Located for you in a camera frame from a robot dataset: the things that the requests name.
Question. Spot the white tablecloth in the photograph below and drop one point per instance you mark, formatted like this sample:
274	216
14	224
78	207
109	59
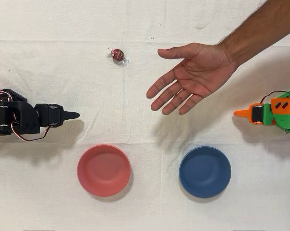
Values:
145	211

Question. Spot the person's open hand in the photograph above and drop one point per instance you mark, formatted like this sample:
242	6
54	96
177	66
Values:
200	72

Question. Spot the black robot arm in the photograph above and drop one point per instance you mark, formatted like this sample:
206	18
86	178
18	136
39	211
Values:
7	113

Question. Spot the person's bare forearm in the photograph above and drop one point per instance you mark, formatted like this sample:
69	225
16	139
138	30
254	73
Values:
263	26

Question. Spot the blue bowl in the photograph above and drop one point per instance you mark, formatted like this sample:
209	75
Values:
204	172

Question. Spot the pink bowl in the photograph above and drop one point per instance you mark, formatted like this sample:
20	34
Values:
103	170

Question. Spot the red candy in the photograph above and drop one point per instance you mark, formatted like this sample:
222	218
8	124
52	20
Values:
117	54

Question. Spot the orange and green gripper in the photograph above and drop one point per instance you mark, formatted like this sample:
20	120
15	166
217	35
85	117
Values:
255	113

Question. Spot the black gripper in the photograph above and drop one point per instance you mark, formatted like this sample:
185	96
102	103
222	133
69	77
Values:
55	114

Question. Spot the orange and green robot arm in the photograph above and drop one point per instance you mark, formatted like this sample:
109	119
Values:
286	115

